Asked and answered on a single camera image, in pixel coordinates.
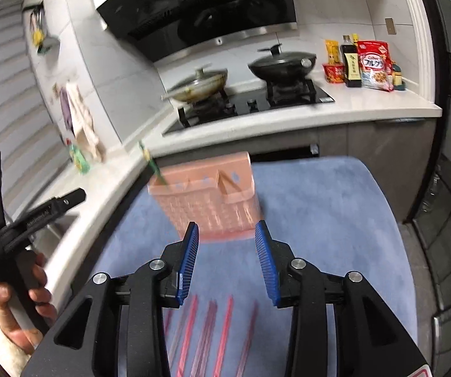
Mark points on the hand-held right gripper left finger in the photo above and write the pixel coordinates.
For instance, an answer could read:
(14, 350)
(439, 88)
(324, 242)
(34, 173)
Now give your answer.
(188, 259)

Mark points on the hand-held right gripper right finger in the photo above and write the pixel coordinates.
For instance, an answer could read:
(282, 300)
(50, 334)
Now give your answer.
(266, 259)

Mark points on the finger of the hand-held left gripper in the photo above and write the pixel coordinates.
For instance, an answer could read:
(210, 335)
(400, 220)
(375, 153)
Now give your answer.
(72, 198)

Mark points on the pink perforated utensil basket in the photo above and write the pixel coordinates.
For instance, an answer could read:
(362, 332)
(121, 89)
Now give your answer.
(209, 204)

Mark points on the bunch of red chopsticks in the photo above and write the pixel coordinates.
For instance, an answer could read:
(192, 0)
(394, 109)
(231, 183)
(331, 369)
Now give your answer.
(213, 333)

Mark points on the person's left hand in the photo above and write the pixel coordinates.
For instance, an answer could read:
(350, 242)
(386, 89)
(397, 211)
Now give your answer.
(40, 294)

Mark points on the kitchen sink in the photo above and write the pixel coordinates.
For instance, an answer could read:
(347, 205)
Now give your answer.
(58, 231)

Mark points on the green dish soap bottle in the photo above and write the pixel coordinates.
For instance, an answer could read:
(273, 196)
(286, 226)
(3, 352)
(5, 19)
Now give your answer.
(79, 159)

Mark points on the blue plush mat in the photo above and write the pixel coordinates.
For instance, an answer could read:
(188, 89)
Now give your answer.
(327, 224)

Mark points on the beige hanging towel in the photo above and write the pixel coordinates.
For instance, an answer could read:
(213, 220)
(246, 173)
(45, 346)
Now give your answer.
(86, 125)

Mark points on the purple hanging cloth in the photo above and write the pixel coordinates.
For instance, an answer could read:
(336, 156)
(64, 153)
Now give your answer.
(65, 110)

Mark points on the white window blinds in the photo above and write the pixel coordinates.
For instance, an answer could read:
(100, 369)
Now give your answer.
(13, 106)

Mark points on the black burner grate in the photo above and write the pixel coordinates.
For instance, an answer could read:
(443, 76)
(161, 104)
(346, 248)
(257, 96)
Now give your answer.
(209, 110)
(292, 92)

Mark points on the grey sink strainer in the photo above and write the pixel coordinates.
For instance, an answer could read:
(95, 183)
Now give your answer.
(48, 47)

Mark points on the black glass gas stove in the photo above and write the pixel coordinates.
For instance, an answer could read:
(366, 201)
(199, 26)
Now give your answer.
(249, 104)

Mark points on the yellow hanging scrubber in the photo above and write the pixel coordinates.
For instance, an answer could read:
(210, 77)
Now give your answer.
(38, 31)

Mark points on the glass pan lid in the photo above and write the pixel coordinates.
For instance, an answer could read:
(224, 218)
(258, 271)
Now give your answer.
(198, 78)

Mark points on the white-topped kitchen counter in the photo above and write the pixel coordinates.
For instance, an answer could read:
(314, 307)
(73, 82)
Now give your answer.
(386, 104)

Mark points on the red instant noodle cup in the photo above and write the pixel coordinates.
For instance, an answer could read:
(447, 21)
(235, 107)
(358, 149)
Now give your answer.
(334, 73)

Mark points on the black wok lid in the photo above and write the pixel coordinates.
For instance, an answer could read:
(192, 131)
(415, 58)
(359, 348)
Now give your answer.
(280, 59)

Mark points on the dark soy sauce bottle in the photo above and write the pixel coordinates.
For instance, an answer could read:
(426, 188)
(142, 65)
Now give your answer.
(352, 66)

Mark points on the yellow noodle packet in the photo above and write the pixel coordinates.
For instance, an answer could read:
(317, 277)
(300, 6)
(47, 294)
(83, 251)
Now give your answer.
(331, 51)

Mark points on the red cereal bag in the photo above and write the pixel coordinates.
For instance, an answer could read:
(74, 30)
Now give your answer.
(374, 66)

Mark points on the green and yellow container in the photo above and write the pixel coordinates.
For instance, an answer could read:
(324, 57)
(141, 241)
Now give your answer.
(398, 78)

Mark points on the black range hood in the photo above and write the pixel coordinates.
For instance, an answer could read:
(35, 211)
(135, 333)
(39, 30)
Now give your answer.
(209, 19)

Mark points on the black wall hook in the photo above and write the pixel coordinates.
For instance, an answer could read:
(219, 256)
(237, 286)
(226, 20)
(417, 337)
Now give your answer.
(33, 7)

